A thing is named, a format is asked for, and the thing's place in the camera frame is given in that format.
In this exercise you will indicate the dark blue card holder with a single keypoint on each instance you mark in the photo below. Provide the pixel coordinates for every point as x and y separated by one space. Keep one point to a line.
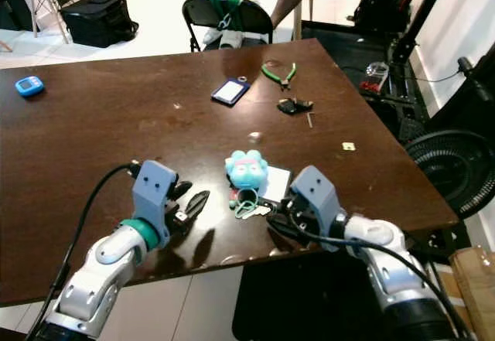
230 92

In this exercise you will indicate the small yellow paper scrap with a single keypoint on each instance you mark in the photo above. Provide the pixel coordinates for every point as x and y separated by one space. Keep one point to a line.
349 146

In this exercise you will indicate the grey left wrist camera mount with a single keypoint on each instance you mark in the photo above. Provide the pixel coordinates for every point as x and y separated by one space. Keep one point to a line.
155 188

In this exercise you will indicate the black car key fob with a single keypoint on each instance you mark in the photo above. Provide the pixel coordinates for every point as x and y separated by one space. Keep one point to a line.
291 107

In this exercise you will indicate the black folding chair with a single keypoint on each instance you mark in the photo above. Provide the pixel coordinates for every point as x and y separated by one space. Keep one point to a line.
255 14

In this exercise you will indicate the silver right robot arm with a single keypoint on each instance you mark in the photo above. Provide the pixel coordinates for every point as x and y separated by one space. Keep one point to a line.
394 267

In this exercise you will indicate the white card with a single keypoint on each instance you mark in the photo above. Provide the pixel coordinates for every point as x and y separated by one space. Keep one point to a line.
278 182

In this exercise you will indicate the black floor fan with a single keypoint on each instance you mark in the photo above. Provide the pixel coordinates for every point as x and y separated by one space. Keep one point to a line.
452 171

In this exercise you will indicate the black metal stand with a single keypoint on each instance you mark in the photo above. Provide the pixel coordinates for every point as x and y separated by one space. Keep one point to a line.
421 16

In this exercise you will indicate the brown cardboard box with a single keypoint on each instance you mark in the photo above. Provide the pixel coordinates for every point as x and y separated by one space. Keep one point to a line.
476 287

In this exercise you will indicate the black equipment case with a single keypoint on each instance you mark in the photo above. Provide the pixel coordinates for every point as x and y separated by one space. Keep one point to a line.
385 5

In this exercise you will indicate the white shoes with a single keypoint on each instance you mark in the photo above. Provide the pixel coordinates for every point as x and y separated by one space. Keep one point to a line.
224 39

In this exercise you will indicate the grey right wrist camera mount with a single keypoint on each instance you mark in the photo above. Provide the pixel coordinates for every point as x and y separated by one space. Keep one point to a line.
317 194

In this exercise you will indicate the small metal hex key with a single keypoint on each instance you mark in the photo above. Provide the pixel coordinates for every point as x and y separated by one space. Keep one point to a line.
309 120

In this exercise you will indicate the clear glass jar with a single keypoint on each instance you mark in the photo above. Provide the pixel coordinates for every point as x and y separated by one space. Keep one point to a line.
377 76

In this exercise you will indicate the small blue digital timer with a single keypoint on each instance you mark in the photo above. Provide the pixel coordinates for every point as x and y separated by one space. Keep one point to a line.
29 86

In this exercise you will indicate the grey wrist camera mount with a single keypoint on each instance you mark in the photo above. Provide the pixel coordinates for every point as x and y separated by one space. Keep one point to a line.
155 188
317 194

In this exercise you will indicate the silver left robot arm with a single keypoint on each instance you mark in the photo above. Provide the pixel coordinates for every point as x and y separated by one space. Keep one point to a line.
99 275

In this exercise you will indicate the black fabric bag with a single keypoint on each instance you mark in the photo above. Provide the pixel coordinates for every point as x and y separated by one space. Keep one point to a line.
97 20

